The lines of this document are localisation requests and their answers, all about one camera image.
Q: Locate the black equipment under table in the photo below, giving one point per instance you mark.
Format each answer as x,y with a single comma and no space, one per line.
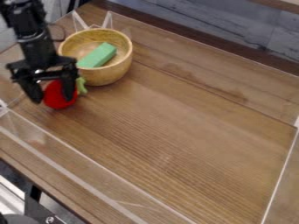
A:
20,209

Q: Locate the clear acrylic stand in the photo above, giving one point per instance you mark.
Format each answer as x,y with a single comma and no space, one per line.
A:
83,24

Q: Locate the green rectangular block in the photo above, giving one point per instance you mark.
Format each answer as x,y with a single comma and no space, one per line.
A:
99,56

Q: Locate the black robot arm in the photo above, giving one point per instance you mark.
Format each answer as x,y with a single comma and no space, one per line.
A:
24,16

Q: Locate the wooden bowl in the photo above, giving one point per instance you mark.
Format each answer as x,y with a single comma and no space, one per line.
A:
82,42

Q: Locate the red plush strawberry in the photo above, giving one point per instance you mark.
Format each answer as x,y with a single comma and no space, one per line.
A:
54,98

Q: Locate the clear acrylic tray wall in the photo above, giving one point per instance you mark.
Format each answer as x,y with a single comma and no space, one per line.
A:
96,194

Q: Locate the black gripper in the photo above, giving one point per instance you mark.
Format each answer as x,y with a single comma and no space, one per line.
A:
42,65

